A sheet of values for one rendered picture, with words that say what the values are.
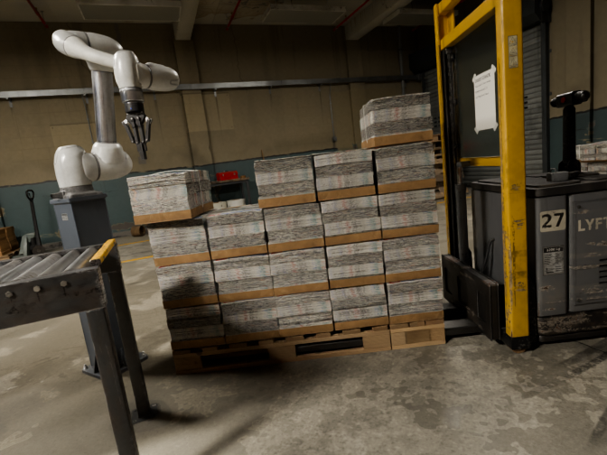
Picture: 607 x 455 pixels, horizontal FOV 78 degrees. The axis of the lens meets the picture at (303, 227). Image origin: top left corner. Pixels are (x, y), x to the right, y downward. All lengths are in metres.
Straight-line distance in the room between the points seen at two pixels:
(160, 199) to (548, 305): 1.93
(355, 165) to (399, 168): 0.22
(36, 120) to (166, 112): 2.34
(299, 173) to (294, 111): 7.43
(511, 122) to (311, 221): 1.00
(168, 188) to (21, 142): 7.13
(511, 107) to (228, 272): 1.51
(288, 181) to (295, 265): 0.43
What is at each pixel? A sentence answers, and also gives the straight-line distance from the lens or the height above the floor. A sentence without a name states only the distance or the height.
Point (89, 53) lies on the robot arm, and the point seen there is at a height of 1.64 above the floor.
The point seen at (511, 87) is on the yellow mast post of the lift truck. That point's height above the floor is 1.24.
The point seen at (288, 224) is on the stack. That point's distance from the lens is 1.87.
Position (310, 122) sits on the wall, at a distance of 9.35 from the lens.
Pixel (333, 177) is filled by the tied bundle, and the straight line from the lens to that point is 1.85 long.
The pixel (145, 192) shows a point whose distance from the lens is 1.94.
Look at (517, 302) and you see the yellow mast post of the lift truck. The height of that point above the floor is 0.27.
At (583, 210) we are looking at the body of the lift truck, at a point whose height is 0.66.
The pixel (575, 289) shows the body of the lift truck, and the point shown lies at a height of 0.28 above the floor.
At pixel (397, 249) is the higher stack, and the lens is 1.95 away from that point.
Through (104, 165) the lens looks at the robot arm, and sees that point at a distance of 2.36.
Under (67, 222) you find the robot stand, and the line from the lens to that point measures 2.33.
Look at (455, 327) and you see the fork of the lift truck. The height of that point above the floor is 0.07.
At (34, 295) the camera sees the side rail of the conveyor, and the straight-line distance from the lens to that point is 1.29.
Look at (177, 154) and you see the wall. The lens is 8.59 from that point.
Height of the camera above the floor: 1.02
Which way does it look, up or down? 10 degrees down
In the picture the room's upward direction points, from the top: 7 degrees counter-clockwise
